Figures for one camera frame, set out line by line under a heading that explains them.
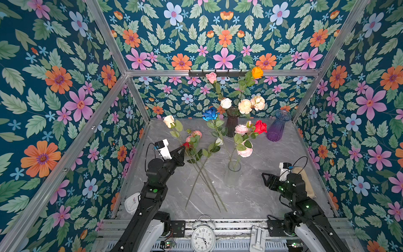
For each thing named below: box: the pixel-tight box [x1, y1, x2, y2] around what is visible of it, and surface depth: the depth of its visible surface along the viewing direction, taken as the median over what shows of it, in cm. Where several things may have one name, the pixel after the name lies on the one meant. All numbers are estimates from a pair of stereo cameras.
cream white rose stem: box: [163, 114, 184, 147], surface depth 73 cm
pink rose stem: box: [205, 71, 224, 100], surface depth 86 cm
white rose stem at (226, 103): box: [220, 97, 233, 110], surface depth 72 cm
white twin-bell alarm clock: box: [191, 215, 216, 252], surface depth 69 cm
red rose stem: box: [250, 120, 268, 140], surface depth 61 cm
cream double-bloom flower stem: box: [238, 95, 266, 115], surface depth 78 cm
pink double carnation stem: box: [229, 120, 254, 172], surface depth 66 cm
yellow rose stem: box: [236, 66, 264, 109], surface depth 88 cm
